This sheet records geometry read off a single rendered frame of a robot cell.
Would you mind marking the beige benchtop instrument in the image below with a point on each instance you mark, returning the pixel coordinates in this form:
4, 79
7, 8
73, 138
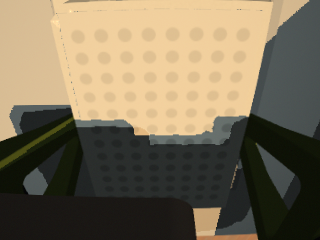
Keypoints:
33, 94

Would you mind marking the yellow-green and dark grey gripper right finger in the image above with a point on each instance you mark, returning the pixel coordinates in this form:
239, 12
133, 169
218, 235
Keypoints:
301, 155

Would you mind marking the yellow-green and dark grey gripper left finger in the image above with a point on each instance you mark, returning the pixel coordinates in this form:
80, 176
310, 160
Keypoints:
21, 154

